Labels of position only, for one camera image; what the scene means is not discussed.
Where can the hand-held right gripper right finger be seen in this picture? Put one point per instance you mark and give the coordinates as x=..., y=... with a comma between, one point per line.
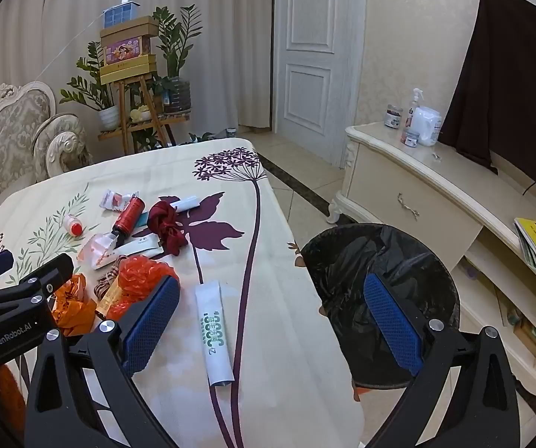
x=391, y=322

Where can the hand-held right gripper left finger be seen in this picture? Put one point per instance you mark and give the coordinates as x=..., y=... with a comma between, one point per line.
x=151, y=322

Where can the orange plastic wrapper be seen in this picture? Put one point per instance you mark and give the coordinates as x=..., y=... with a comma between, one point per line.
x=74, y=308

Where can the orange mesh net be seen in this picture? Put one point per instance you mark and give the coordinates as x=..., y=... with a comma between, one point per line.
x=139, y=275

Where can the clear orange-printed wrapper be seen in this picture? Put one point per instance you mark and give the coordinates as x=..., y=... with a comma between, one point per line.
x=95, y=249

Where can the small white bottle red cap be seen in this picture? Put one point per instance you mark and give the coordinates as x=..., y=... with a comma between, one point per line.
x=73, y=225

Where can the red checked ribbon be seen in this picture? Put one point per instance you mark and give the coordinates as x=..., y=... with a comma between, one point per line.
x=104, y=282

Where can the large white tube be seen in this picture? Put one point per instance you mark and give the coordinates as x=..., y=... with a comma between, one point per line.
x=214, y=331

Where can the white packet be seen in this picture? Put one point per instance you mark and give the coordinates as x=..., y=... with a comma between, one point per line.
x=139, y=247

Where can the round bin with black bag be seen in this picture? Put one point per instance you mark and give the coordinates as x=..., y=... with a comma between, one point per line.
x=342, y=261

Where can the pink and white wrapper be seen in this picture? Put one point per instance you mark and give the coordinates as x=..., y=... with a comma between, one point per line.
x=115, y=199

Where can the red bottle with black cap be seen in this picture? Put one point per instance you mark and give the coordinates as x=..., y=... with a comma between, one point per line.
x=129, y=214

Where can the dark red cloth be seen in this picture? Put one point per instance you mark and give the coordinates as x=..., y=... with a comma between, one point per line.
x=167, y=224

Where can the small white tube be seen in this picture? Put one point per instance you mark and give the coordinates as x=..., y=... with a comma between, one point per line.
x=186, y=203

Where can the ornate cream sofa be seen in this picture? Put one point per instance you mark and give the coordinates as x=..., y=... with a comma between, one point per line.
x=6, y=149

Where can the floral cream tablecloth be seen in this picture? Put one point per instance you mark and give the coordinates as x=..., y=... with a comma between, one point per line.
x=268, y=336

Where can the cream television cabinet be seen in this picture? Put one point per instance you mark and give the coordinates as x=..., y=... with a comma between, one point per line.
x=389, y=182

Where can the plant in white pot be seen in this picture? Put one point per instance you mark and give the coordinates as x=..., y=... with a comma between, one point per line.
x=108, y=116

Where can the wooden plant stand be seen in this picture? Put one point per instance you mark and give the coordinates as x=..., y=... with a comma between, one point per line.
x=149, y=123

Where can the yellow ornament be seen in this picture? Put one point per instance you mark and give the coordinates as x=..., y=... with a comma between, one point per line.
x=141, y=114

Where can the white plastic jug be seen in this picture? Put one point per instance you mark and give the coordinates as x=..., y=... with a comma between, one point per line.
x=426, y=126

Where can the glass jar with lid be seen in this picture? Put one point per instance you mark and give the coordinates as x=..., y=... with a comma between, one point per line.
x=393, y=116

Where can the clear spray bottle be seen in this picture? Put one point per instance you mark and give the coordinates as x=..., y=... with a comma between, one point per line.
x=412, y=112

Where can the yellow flat box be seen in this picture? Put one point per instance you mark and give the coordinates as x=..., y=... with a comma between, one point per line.
x=125, y=70

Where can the tall plant in dark pot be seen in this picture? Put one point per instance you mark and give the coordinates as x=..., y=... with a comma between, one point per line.
x=177, y=95

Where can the colourful printed box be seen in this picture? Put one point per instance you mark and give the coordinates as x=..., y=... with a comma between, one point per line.
x=125, y=51

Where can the brown cardboard box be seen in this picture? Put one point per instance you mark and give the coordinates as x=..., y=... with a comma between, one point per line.
x=130, y=30

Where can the blue compartment box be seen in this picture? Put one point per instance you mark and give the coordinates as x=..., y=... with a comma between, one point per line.
x=119, y=15

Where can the dark brown cloth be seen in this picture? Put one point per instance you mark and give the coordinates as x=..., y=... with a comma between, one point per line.
x=506, y=79

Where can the white panelled door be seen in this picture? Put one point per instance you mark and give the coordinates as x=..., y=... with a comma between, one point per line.
x=317, y=56

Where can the cream curtain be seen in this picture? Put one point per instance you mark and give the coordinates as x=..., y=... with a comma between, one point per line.
x=230, y=56

